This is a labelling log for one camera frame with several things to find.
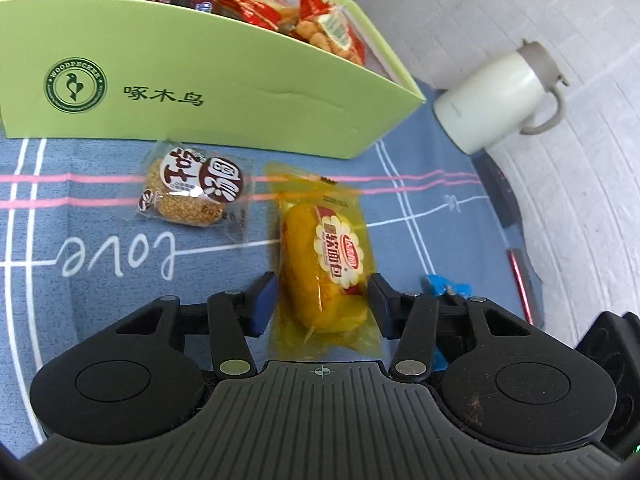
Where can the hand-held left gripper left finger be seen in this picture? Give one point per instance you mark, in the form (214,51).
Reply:
(262,305)

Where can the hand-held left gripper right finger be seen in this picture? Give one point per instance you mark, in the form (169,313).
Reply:
(382,305)

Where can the yellow soft bread packet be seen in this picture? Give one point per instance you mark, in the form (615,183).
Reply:
(320,260)

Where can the light green cardboard box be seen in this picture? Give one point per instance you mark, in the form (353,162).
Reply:
(225,95)

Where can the red peanut snack packet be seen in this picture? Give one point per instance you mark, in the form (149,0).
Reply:
(325,30)

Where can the flat dark object red edge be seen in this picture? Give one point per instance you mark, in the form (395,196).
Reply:
(527,280)

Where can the round sesame cookie packet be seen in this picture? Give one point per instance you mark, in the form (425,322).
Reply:
(185,195)

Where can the black rectangular box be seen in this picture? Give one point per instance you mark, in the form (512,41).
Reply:
(500,195)

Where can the blue striped tablecloth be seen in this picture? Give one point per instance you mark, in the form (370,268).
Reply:
(100,270)

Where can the white thermos jug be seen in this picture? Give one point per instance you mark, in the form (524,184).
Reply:
(480,100)

